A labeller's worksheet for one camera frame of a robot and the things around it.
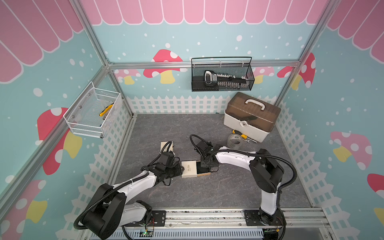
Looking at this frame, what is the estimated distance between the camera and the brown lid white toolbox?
3.03ft

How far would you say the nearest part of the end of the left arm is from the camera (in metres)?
0.66

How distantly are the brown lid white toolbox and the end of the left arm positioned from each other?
49cm
